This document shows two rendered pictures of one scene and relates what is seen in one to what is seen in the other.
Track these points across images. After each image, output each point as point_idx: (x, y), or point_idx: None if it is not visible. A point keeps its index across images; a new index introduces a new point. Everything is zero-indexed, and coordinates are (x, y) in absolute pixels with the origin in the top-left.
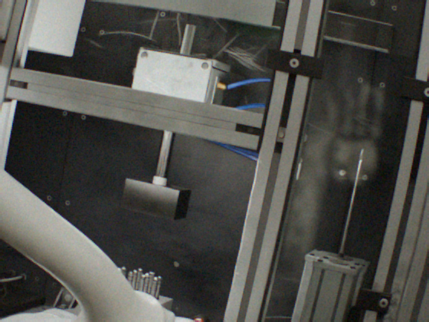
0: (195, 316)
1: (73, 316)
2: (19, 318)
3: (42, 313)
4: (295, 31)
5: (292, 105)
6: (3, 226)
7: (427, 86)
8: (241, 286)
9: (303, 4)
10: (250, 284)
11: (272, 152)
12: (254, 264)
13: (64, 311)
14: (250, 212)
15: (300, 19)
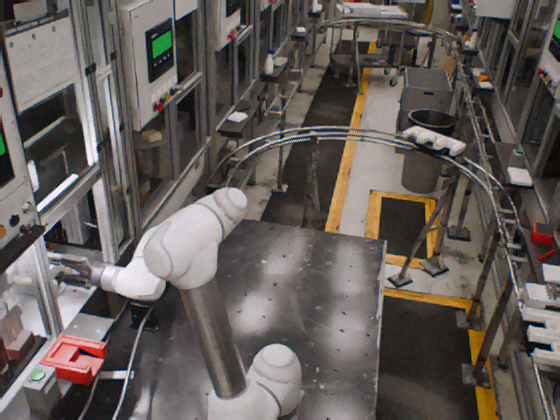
0: (49, 245)
1: (109, 266)
2: (139, 273)
3: (116, 272)
4: (98, 135)
5: (103, 158)
6: None
7: (123, 124)
8: (109, 216)
9: (97, 125)
10: (110, 213)
11: (104, 175)
12: (109, 207)
13: (106, 268)
14: (105, 195)
15: (98, 130)
